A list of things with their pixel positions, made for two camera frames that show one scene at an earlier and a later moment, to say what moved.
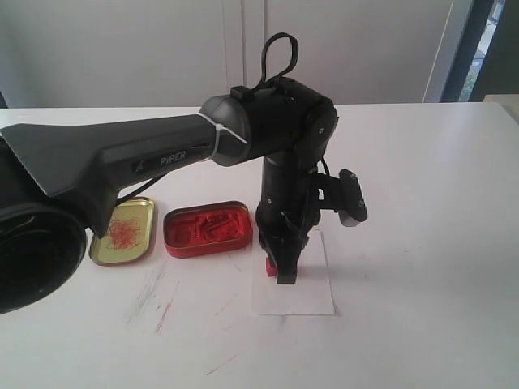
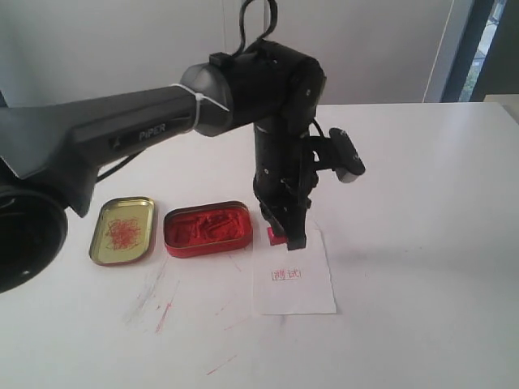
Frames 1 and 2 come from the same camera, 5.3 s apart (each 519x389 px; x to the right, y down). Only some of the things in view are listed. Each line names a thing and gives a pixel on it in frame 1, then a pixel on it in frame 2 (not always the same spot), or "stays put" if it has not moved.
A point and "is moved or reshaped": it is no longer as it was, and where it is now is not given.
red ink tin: [208, 228] stays put
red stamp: [271, 270] is moved or reshaped
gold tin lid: [129, 238] stays put
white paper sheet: [310, 295] stays put
